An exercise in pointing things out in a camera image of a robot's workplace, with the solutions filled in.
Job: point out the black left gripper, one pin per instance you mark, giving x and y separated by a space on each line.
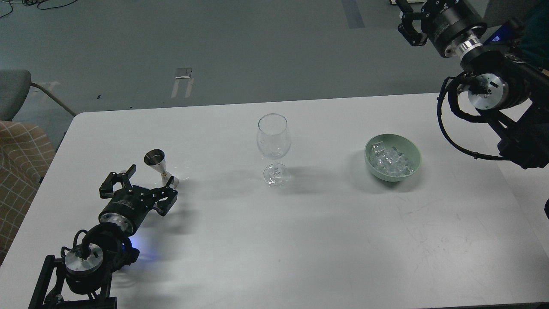
129 205

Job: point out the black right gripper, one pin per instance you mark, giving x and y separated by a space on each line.
443 21

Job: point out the steel cocktail jigger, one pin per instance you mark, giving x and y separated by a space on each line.
156 159

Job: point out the clear ice cubes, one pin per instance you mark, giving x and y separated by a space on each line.
390 161

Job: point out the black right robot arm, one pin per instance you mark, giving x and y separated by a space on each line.
496 86

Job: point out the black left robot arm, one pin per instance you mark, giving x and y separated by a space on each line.
81 278

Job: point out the clear wine glass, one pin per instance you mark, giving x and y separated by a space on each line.
274 141

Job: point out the checkered beige cushion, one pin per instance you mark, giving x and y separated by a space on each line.
26 154

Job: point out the person in dark clothes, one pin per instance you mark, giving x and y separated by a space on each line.
534 44

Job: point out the green bowl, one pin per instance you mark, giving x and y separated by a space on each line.
404 145

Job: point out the grey chair left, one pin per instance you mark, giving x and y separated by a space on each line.
15 85

